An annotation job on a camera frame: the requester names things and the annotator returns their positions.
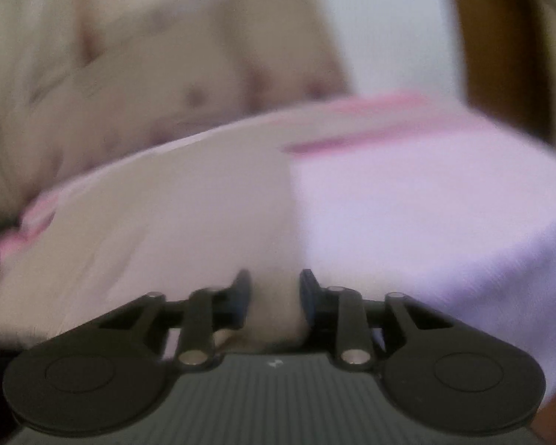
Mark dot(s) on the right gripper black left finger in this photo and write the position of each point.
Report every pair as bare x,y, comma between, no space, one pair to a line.
117,368

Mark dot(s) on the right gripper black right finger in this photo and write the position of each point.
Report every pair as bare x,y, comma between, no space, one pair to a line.
436,370

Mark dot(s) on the white soiled small garment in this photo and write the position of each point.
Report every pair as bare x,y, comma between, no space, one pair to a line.
170,223

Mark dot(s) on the pink checkered bed sheet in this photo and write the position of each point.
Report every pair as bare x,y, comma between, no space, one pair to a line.
406,194

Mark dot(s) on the beige leaf-print curtain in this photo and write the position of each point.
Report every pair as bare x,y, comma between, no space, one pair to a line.
85,82

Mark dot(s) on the brown wooden door frame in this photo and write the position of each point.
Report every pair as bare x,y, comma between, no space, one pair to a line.
510,60

